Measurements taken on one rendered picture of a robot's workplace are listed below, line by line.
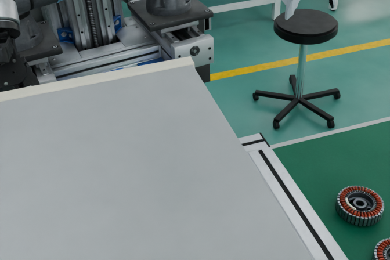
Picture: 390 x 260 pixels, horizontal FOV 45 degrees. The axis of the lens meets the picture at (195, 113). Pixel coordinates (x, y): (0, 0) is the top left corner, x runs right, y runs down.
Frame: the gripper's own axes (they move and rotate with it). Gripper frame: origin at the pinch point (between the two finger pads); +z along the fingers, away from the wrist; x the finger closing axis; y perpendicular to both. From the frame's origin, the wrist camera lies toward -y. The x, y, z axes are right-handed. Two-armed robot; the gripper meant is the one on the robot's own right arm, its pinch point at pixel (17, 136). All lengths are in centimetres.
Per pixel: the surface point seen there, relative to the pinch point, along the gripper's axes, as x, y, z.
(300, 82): -133, 169, -27
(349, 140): -85, 49, 13
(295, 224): -38.3, -13.5, 24.1
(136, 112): -18.1, -22.1, 4.1
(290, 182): -41.6, -7.7, 18.2
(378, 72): -201, 195, -27
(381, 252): -68, 18, 39
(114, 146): -14.4, -26.2, 8.2
